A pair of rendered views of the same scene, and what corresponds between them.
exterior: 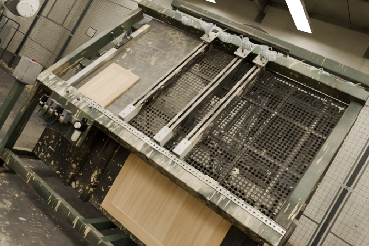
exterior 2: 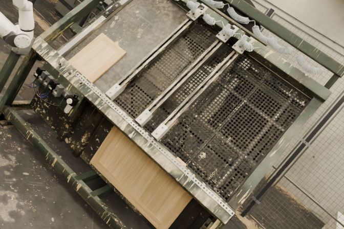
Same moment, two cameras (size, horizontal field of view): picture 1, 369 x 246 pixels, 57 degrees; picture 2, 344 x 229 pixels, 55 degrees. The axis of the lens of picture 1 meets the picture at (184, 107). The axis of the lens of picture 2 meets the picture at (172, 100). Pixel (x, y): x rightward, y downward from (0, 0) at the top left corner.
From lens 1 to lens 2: 71 cm
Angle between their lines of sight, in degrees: 17
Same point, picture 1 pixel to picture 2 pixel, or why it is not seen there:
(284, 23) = not seen: outside the picture
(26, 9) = (22, 42)
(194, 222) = (166, 187)
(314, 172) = (266, 164)
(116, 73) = (104, 46)
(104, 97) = (93, 71)
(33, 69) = not seen: hidden behind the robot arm
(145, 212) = (127, 174)
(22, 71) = not seen: hidden behind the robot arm
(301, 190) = (253, 179)
